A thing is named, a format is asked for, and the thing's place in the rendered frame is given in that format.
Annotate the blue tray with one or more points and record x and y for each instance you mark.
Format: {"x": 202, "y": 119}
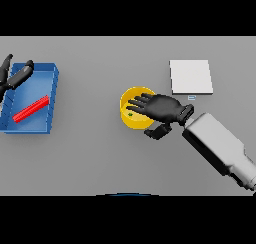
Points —
{"x": 33, "y": 121}

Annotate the pale square measuring scale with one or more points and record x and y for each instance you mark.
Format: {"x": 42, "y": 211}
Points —
{"x": 190, "y": 76}

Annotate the yellow bowl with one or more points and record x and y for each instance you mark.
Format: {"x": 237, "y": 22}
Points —
{"x": 135, "y": 118}

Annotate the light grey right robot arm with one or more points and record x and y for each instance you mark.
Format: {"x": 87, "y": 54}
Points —
{"x": 216, "y": 144}

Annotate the red beaker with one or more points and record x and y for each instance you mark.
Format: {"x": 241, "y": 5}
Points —
{"x": 31, "y": 109}

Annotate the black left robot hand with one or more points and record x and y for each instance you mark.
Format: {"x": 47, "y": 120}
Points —
{"x": 16, "y": 76}

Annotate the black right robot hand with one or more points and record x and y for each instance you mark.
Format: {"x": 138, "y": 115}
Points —
{"x": 163, "y": 108}

